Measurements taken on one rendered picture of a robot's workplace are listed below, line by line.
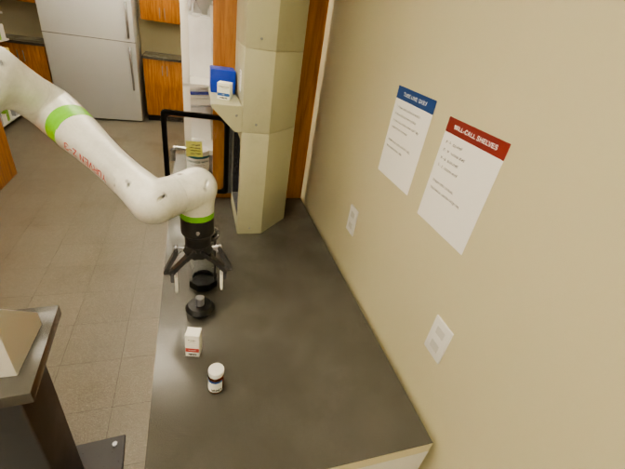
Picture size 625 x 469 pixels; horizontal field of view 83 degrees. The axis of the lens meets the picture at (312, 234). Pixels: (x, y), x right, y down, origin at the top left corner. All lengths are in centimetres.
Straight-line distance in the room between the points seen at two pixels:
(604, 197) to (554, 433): 43
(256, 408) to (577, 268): 79
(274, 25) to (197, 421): 125
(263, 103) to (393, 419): 115
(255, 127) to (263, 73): 20
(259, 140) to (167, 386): 94
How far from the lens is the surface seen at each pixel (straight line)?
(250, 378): 111
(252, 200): 159
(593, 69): 77
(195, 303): 125
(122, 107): 657
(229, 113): 145
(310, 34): 185
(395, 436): 109
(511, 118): 85
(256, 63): 143
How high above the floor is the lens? 183
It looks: 31 degrees down
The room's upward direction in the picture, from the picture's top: 10 degrees clockwise
